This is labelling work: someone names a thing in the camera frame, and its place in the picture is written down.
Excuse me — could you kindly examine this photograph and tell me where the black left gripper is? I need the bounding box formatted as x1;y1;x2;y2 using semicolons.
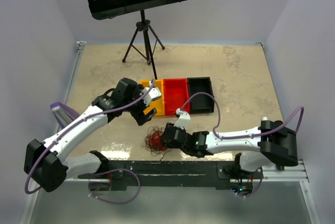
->
124;84;157;125

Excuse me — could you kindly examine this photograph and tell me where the yellow plastic bin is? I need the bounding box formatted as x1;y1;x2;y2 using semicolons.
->
144;79;165;117

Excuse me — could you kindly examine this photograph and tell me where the red cable tangle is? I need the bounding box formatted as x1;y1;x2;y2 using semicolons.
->
145;127;168;154

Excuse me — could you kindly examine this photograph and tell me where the red plastic bin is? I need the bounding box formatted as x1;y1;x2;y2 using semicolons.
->
163;79;189;116

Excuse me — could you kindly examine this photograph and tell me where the black plastic bin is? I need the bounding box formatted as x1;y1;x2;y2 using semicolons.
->
187;77;214;114

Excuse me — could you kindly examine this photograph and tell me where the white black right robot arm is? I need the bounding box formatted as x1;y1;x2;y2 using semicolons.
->
161;118;298;178

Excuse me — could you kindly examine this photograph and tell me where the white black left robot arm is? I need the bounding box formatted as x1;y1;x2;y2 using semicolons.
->
24;77;162;194

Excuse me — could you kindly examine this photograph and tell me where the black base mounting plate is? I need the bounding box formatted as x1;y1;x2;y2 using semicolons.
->
86;160;264;191

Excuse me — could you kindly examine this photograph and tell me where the purple metronome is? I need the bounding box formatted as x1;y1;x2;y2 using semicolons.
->
50;102;80;129

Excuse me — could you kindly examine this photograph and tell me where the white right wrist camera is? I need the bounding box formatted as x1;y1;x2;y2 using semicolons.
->
174;108;191;130

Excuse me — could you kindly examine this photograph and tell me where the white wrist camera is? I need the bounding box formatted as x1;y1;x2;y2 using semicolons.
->
142;79;162;107
174;108;191;130

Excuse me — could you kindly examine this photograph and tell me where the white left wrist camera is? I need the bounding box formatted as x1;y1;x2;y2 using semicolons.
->
142;79;162;107

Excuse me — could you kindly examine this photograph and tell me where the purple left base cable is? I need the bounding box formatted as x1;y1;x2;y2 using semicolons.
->
88;168;141;204

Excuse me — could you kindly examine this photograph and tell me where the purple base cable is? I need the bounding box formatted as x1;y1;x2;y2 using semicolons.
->
88;168;141;204
235;167;264;198

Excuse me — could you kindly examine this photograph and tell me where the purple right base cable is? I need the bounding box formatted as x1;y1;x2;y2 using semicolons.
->
235;167;264;198

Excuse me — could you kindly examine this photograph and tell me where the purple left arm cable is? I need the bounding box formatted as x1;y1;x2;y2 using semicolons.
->
24;79;155;195

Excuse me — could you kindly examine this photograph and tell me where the aluminium front rail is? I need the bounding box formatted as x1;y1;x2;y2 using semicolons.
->
61;157;308;182

